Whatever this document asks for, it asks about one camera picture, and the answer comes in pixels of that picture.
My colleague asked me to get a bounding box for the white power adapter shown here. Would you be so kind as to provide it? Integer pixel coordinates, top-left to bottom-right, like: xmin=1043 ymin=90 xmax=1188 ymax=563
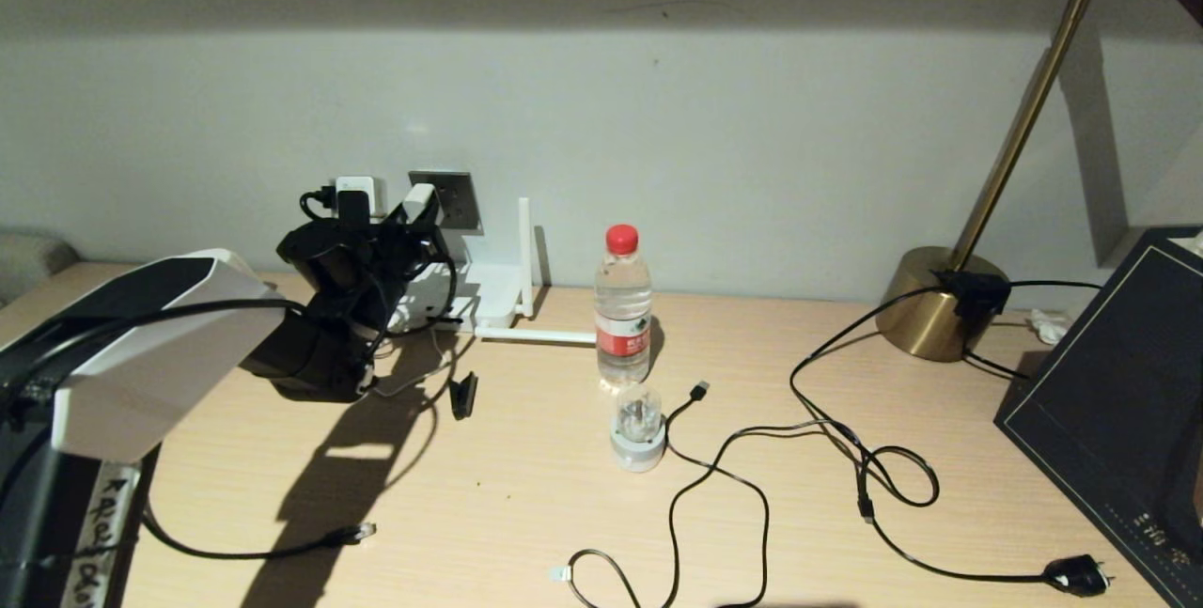
xmin=402 ymin=182 xmax=440 ymax=235

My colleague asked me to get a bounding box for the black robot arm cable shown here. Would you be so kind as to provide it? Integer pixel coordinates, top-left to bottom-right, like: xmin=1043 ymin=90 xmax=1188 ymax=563
xmin=0 ymin=187 xmax=461 ymax=421

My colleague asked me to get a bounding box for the black ethernet cable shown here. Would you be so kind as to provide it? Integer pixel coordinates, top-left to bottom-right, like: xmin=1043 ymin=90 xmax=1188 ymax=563
xmin=141 ymin=500 xmax=377 ymax=560

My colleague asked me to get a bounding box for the grey wall socket plate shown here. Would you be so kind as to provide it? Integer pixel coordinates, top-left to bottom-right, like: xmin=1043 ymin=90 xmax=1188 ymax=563
xmin=409 ymin=171 xmax=484 ymax=235

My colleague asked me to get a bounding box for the black lamp switch box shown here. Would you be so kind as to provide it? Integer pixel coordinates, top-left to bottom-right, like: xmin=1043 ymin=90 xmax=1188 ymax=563
xmin=935 ymin=272 xmax=1011 ymax=318

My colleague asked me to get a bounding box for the brass desk lamp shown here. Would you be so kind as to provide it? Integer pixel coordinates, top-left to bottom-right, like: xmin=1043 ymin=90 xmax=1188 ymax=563
xmin=874 ymin=0 xmax=1203 ymax=363

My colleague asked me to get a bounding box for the white power cord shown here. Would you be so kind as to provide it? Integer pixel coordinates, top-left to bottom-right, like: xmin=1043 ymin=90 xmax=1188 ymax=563
xmin=371 ymin=326 xmax=454 ymax=399

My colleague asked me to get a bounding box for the small black clip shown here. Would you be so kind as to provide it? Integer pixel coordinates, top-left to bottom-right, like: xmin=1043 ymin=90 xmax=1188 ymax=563
xmin=449 ymin=373 xmax=480 ymax=421

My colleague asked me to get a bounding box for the black lamp power cord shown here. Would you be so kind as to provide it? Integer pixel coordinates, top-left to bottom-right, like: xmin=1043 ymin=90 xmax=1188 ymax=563
xmin=789 ymin=279 xmax=1115 ymax=598

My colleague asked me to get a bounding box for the clear water bottle red cap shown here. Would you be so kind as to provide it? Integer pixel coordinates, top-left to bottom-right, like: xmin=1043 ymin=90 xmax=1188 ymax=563
xmin=594 ymin=224 xmax=653 ymax=390

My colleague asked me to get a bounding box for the crumpled white tissue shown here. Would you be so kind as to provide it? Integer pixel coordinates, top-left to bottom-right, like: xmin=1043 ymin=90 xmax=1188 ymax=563
xmin=1027 ymin=307 xmax=1068 ymax=346

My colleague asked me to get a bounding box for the black USB cable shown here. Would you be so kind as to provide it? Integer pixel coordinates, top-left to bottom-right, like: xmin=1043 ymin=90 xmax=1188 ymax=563
xmin=663 ymin=381 xmax=870 ymax=608

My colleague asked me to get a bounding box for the small glass dome night light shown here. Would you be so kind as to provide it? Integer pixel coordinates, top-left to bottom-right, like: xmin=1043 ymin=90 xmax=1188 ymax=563
xmin=610 ymin=384 xmax=668 ymax=473

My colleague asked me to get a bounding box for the black cable with white connector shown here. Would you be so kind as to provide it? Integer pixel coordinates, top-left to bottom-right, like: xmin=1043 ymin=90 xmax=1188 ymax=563
xmin=550 ymin=547 xmax=649 ymax=608

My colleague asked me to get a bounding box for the white router with antennas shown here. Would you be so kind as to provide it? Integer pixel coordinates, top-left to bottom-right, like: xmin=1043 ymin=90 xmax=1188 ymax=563
xmin=390 ymin=197 xmax=599 ymax=346

